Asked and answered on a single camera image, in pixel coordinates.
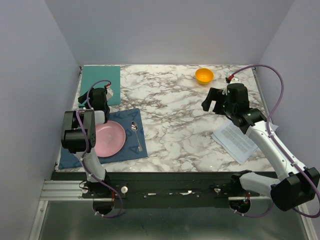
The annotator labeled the black mounting base bar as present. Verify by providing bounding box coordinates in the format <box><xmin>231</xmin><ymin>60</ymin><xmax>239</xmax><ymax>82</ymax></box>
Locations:
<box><xmin>51</xmin><ymin>170</ymin><xmax>278</xmax><ymax>210</ymax></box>

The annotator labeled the orange bowl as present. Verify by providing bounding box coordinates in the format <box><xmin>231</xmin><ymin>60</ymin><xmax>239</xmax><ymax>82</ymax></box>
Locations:
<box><xmin>195</xmin><ymin>68</ymin><xmax>215</xmax><ymax>85</ymax></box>

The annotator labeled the pink plate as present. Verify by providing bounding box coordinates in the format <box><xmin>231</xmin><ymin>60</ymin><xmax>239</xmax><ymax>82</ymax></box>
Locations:
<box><xmin>94</xmin><ymin>120</ymin><xmax>126</xmax><ymax>158</ymax></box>

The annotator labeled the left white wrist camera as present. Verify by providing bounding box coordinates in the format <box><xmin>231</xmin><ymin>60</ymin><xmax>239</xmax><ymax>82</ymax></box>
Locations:
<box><xmin>105</xmin><ymin>87</ymin><xmax>114</xmax><ymax>100</ymax></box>

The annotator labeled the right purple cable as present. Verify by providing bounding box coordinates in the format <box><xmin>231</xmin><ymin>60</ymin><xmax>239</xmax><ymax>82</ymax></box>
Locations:
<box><xmin>227</xmin><ymin>64</ymin><xmax>320</xmax><ymax>218</ymax></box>

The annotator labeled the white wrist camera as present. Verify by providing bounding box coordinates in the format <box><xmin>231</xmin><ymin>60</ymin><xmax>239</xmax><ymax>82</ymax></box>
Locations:
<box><xmin>223</xmin><ymin>77</ymin><xmax>241</xmax><ymax>95</ymax></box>
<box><xmin>105</xmin><ymin>87</ymin><xmax>114</xmax><ymax>100</ymax></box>

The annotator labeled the teal folder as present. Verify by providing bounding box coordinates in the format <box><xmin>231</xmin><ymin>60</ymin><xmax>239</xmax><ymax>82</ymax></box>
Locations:
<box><xmin>80</xmin><ymin>65</ymin><xmax>121</xmax><ymax>106</ymax></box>

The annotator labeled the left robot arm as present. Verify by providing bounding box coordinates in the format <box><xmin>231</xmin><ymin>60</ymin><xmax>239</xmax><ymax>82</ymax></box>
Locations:
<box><xmin>61</xmin><ymin>86</ymin><xmax>111</xmax><ymax>198</ymax></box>

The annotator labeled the silver spoon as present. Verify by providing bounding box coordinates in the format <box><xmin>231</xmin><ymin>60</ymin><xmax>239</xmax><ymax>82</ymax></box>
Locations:
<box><xmin>130</xmin><ymin>121</ymin><xmax>143</xmax><ymax>152</ymax></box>

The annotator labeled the aluminium rail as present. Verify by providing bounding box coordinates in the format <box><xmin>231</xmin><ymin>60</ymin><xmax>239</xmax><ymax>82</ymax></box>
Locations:
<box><xmin>40</xmin><ymin>180</ymin><xmax>83</xmax><ymax>201</ymax></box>

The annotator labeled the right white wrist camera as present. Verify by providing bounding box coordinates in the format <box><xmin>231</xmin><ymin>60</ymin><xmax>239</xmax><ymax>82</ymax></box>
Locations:
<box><xmin>223</xmin><ymin>77</ymin><xmax>241</xmax><ymax>95</ymax></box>

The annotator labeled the blue letter placemat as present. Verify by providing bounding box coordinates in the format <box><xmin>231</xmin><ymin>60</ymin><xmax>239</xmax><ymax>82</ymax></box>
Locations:
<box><xmin>58</xmin><ymin>108</ymin><xmax>149</xmax><ymax>170</ymax></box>

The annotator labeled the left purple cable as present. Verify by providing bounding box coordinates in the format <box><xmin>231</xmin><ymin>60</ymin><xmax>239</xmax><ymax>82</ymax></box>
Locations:
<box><xmin>75</xmin><ymin>79</ymin><xmax>124</xmax><ymax>219</ymax></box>

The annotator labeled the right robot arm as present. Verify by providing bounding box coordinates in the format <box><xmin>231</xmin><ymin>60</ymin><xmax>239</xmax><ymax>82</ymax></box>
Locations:
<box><xmin>201</xmin><ymin>83</ymin><xmax>320</xmax><ymax>212</ymax></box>

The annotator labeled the purple cable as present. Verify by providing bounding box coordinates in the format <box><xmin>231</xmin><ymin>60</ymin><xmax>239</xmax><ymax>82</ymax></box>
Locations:
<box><xmin>227</xmin><ymin>64</ymin><xmax>320</xmax><ymax>218</ymax></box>
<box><xmin>75</xmin><ymin>79</ymin><xmax>124</xmax><ymax>219</ymax></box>

